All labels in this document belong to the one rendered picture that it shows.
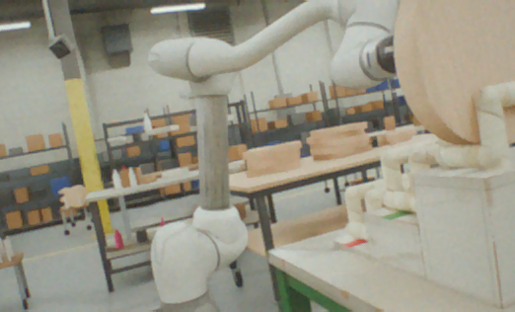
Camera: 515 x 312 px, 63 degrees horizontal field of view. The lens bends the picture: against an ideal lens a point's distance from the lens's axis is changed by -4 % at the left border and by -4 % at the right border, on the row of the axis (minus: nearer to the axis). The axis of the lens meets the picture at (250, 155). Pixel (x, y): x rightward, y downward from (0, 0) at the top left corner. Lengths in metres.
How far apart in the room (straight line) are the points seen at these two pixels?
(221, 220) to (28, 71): 10.71
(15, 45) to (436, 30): 11.72
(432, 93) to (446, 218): 0.18
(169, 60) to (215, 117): 0.25
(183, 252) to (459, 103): 0.92
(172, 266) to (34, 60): 10.84
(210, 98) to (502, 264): 1.00
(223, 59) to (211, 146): 0.35
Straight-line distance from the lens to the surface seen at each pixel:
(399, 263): 0.80
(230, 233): 1.45
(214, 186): 1.42
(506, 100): 0.64
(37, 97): 11.79
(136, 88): 11.77
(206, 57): 1.19
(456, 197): 0.64
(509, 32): 0.72
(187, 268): 1.32
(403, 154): 0.83
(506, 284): 0.64
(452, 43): 0.64
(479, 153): 0.63
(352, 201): 0.96
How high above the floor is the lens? 1.21
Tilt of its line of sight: 3 degrees down
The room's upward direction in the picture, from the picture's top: 11 degrees counter-clockwise
